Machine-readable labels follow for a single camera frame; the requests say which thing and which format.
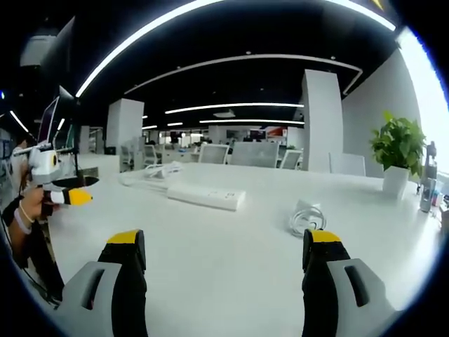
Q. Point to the black tripod pole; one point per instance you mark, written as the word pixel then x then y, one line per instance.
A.
pixel 77 140

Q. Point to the long curved ceiling light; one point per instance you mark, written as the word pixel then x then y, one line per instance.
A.
pixel 140 31

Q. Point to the person's left hand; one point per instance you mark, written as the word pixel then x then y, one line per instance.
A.
pixel 36 203

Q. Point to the spray bottle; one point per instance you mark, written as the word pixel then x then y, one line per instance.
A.
pixel 428 182

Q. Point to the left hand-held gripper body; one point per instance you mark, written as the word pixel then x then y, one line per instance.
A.
pixel 43 166

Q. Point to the green potted plant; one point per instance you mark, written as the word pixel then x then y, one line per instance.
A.
pixel 398 144

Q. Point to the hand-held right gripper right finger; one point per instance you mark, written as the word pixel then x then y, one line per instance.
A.
pixel 343 302

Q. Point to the grey mesh office chair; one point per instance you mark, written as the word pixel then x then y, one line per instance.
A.
pixel 254 154
pixel 214 154
pixel 291 159

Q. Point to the white desk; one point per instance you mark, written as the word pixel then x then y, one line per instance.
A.
pixel 224 252

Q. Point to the white office counter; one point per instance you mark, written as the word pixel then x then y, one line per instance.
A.
pixel 98 161

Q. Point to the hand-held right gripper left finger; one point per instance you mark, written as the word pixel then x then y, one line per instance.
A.
pixel 91 302

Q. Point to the white power strip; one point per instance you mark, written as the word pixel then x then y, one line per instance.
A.
pixel 207 196

